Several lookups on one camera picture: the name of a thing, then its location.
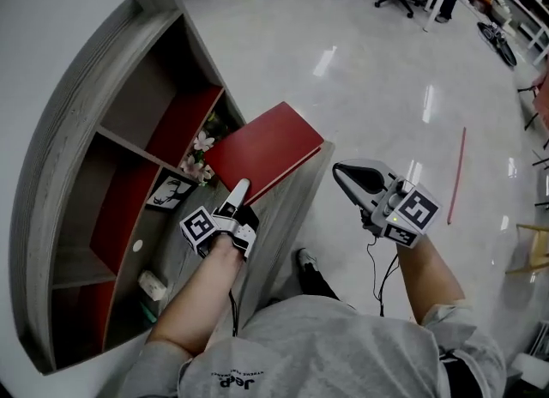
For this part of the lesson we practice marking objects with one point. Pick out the person's white shoe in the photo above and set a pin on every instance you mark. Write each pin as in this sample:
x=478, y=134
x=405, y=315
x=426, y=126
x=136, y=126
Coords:
x=307, y=257

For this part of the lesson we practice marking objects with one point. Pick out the wooden chair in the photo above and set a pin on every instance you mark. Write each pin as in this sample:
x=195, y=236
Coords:
x=532, y=250

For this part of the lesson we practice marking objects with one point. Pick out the pink artificial flowers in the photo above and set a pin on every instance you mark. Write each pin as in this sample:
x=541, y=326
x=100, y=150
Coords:
x=199, y=160

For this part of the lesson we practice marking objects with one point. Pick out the person's right forearm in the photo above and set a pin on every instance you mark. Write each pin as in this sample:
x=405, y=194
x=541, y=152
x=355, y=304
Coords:
x=429, y=285

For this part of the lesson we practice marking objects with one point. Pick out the person's black trouser leg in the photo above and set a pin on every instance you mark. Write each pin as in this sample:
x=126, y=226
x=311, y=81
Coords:
x=315, y=285

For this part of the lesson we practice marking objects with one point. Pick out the white storage rack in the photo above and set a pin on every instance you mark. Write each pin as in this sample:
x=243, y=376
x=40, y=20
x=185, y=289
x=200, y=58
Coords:
x=523, y=1

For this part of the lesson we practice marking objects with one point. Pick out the red stick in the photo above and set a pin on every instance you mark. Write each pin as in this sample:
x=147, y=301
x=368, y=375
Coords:
x=457, y=173

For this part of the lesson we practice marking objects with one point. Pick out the red book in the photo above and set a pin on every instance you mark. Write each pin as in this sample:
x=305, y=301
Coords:
x=266, y=147

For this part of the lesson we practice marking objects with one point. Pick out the green flat object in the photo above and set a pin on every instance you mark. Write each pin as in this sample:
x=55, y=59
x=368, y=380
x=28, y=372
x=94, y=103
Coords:
x=148, y=311

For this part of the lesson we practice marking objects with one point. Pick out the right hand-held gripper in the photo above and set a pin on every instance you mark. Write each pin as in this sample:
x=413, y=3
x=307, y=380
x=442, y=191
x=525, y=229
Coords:
x=414, y=209

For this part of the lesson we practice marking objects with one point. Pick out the grey wooden shelf red panels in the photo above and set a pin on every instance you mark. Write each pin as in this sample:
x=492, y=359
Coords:
x=56, y=130

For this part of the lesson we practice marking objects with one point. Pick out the black bicycle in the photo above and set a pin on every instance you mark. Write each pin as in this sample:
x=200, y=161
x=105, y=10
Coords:
x=497, y=40

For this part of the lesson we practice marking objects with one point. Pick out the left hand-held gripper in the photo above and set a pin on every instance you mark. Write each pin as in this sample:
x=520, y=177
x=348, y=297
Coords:
x=199, y=229

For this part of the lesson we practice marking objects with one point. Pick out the person's left forearm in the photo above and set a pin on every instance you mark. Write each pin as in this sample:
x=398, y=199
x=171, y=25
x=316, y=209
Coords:
x=197, y=297

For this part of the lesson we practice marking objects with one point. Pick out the deer picture frame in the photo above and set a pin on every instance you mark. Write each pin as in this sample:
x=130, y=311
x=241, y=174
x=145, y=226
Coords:
x=169, y=192

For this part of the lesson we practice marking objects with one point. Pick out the person's grey shirt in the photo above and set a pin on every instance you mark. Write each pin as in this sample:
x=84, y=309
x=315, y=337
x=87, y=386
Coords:
x=326, y=353

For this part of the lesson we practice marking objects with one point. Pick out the white power strip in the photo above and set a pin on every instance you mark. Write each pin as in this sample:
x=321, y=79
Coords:
x=152, y=285

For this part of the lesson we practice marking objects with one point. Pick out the red chair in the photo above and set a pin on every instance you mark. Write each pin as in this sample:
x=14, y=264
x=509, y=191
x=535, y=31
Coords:
x=539, y=100

